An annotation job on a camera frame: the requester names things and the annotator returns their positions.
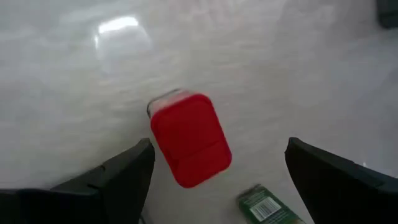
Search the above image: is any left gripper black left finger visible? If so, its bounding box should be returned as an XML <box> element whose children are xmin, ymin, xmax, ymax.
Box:
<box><xmin>0</xmin><ymin>138</ymin><xmax>156</xmax><ymax>224</ymax></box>

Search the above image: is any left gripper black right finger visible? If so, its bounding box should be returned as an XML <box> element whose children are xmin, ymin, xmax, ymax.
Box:
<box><xmin>284</xmin><ymin>136</ymin><xmax>398</xmax><ymax>224</ymax></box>

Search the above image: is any green-lidded oregano glass jar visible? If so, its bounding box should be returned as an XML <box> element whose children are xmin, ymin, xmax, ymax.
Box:
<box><xmin>236</xmin><ymin>184</ymin><xmax>308</xmax><ymax>224</ymax></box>

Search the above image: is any red-lidded paprika tin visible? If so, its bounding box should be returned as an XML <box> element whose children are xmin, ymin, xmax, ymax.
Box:
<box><xmin>146</xmin><ymin>88</ymin><xmax>233</xmax><ymax>190</ymax></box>

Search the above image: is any grey plastic bin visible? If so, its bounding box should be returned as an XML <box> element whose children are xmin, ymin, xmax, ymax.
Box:
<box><xmin>376</xmin><ymin>0</ymin><xmax>398</xmax><ymax>29</ymax></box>

